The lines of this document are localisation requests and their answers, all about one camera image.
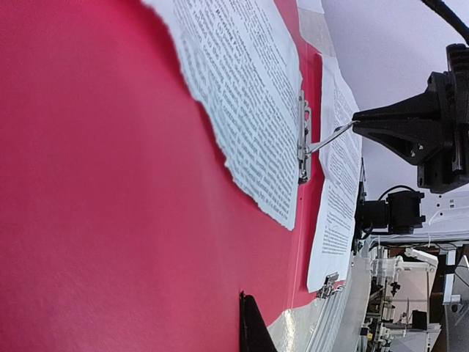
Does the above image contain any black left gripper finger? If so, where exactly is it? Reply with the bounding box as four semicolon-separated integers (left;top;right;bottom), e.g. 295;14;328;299
240;291;277;352

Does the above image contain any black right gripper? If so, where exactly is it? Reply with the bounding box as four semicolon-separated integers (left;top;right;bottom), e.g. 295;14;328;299
352;44;468;194

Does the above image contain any metal folder clip bottom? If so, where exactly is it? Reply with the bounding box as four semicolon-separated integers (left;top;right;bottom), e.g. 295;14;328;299
316;272;345;299

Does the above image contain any printed paper sheet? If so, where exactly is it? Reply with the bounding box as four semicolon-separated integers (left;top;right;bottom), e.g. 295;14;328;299
148;0;302;230
306;55;362;293

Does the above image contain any metal folder clip spine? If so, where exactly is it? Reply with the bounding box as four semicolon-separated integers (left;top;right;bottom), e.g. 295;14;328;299
297;89;355;185

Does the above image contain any red clip file folder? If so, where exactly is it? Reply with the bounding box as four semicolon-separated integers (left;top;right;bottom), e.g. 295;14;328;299
1;1;324;351

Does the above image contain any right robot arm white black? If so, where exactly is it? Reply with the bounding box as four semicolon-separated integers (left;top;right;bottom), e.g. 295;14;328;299
353;1;468;233

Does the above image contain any blank white paper sheet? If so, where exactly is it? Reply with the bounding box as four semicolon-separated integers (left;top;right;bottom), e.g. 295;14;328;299
297;0;336;57

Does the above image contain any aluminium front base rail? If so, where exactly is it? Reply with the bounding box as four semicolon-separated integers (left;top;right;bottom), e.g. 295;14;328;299
267;239;372;351

